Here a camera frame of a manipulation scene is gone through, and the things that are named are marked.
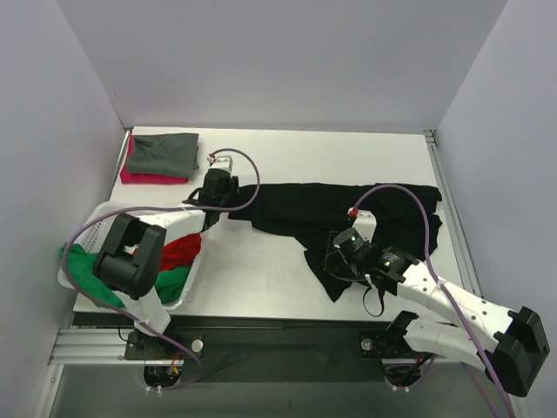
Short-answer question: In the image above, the black t-shirt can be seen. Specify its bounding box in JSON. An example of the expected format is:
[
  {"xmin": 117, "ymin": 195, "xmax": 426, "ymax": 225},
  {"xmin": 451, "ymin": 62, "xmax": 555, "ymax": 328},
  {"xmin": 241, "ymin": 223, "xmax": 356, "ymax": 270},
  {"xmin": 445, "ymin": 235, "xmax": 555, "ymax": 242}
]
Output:
[{"xmin": 229, "ymin": 183, "xmax": 426, "ymax": 302}]

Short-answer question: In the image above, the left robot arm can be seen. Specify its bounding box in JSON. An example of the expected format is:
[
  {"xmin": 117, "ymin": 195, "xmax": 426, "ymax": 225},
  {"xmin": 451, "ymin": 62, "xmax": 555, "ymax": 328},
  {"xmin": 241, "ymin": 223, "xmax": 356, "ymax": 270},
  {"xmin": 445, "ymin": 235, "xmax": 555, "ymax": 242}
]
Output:
[{"xmin": 92, "ymin": 168, "xmax": 239, "ymax": 359}]

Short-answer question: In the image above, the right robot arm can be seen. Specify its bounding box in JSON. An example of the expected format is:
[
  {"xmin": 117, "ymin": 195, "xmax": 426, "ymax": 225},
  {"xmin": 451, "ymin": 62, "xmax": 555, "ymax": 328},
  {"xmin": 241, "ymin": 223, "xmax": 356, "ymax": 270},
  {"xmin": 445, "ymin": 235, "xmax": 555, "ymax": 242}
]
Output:
[{"xmin": 332, "ymin": 227, "xmax": 550, "ymax": 397}]

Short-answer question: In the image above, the folded grey t-shirt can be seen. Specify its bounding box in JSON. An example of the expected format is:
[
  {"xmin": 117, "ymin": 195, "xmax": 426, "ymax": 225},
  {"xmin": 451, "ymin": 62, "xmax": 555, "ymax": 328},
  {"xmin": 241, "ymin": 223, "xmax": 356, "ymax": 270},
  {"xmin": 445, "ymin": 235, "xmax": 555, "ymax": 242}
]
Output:
[{"xmin": 126, "ymin": 132, "xmax": 199, "ymax": 179}]

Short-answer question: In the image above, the red t-shirt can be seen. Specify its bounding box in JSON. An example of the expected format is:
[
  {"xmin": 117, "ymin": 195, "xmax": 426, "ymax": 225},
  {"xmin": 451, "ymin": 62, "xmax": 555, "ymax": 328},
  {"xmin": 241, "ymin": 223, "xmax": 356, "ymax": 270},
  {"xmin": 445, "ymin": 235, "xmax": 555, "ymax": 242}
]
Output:
[{"xmin": 159, "ymin": 233, "xmax": 202, "ymax": 272}]

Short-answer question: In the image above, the folded magenta t-shirt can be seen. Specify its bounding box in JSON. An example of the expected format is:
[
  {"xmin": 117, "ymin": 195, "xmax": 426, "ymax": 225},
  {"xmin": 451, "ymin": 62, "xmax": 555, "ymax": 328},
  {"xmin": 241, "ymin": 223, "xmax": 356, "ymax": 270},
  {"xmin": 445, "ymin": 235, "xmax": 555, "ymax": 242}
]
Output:
[{"xmin": 120, "ymin": 135, "xmax": 198, "ymax": 185}]

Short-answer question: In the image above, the white plastic laundry basket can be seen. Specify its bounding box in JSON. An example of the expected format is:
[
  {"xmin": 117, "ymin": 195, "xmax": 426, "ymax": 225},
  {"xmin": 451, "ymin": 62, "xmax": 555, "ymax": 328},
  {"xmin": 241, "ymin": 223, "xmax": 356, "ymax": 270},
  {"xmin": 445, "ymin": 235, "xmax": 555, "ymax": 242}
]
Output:
[{"xmin": 72, "ymin": 201, "xmax": 206, "ymax": 312}]

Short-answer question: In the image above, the green t-shirt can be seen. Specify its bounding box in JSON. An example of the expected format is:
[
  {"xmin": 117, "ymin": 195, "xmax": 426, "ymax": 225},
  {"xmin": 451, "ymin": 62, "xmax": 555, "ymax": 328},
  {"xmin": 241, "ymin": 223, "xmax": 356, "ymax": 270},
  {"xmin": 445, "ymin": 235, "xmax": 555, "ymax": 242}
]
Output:
[{"xmin": 68, "ymin": 244, "xmax": 192, "ymax": 308}]

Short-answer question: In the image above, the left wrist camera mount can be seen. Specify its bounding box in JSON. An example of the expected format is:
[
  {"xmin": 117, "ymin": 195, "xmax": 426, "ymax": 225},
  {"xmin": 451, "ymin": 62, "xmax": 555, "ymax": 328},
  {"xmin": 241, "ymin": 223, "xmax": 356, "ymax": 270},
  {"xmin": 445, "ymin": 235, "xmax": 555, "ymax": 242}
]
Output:
[{"xmin": 207, "ymin": 154, "xmax": 233, "ymax": 176}]

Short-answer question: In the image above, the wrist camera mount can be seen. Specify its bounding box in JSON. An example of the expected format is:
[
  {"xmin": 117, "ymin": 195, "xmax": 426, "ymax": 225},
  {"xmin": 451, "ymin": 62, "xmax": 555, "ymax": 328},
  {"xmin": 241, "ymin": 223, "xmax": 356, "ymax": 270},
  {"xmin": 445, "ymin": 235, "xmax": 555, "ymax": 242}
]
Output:
[
  {"xmin": 207, "ymin": 154, "xmax": 233, "ymax": 176},
  {"xmin": 348, "ymin": 207, "xmax": 378, "ymax": 242}
]

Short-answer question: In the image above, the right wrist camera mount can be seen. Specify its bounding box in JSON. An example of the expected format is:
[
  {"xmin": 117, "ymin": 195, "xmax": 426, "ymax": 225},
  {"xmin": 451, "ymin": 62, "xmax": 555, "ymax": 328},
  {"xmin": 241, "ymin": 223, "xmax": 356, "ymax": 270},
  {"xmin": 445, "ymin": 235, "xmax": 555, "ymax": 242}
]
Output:
[{"xmin": 348, "ymin": 207, "xmax": 378, "ymax": 242}]

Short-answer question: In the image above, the black cable at right wrist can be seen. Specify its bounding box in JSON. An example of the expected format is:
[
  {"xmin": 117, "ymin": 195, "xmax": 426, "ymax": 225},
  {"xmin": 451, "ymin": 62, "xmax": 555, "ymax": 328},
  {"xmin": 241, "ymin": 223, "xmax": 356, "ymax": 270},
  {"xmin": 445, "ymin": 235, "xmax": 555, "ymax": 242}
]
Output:
[{"xmin": 361, "ymin": 278, "xmax": 386, "ymax": 318}]

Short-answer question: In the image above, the aluminium frame rail right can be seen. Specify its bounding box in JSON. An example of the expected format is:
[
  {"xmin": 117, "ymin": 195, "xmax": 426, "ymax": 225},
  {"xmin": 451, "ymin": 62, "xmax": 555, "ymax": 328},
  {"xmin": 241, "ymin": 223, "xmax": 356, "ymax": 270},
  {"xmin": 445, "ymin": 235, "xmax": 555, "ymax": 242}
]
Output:
[{"xmin": 423, "ymin": 130, "xmax": 482, "ymax": 297}]

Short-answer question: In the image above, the aluminium frame rail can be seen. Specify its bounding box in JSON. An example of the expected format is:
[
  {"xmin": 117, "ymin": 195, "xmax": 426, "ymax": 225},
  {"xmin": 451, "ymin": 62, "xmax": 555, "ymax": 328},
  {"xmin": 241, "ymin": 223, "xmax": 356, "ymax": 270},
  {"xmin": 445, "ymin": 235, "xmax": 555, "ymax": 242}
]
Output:
[
  {"xmin": 47, "ymin": 327, "xmax": 131, "ymax": 366},
  {"xmin": 423, "ymin": 130, "xmax": 482, "ymax": 297}
]

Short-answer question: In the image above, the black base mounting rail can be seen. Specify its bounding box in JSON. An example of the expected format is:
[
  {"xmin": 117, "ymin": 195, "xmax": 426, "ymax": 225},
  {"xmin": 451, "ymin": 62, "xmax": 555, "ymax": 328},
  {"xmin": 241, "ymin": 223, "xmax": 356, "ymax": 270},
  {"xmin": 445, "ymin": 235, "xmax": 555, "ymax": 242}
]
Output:
[{"xmin": 73, "ymin": 313, "xmax": 434, "ymax": 388}]

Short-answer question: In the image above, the aluminium frame rail front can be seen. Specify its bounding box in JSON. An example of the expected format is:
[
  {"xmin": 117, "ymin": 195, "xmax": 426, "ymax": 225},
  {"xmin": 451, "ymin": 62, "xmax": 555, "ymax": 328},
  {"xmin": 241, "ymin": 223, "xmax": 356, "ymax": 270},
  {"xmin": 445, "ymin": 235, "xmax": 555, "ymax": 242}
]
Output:
[{"xmin": 47, "ymin": 327, "xmax": 131, "ymax": 366}]

